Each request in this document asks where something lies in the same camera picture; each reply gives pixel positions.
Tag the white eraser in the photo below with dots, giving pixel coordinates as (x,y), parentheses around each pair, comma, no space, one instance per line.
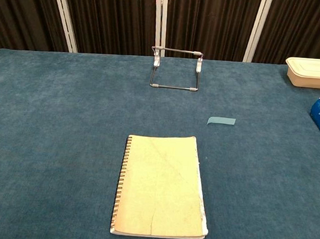
(222,121)

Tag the yellow spiral notebook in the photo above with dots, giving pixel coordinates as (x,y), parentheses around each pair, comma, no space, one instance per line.
(160,186)

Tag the blue table cloth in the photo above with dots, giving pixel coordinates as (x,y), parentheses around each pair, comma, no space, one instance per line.
(63,145)

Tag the black curtain panel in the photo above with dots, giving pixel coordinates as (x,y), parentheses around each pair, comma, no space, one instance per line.
(303,25)
(19,8)
(110,16)
(212,24)

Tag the cream plastic lidded container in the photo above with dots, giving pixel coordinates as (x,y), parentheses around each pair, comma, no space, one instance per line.
(313,73)

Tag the white partition frame post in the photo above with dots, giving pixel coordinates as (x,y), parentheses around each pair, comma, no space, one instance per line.
(256,24)
(63,15)
(156,19)

